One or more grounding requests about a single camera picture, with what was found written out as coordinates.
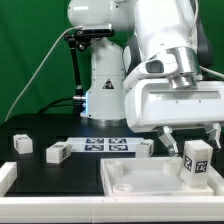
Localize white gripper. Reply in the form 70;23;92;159
125;79;224;157

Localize white square table top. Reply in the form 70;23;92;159
100;157;224;197

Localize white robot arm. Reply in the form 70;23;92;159
68;0;224;155

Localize tag marker sheet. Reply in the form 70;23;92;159
67;137;142;153

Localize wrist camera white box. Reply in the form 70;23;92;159
123;54;178;90

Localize mounted grey camera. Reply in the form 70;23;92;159
82;24;114;37

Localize black base cables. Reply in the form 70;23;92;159
38;97;84;115

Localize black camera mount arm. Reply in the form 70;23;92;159
64;33;85;117

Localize white camera cable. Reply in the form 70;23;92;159
4;25;84;122

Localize white left fence wall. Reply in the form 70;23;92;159
0;162;17;197

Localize white fence wall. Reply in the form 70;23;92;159
0;162;17;197
0;196;224;223

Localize white front fence wall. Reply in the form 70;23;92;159
0;196;224;223

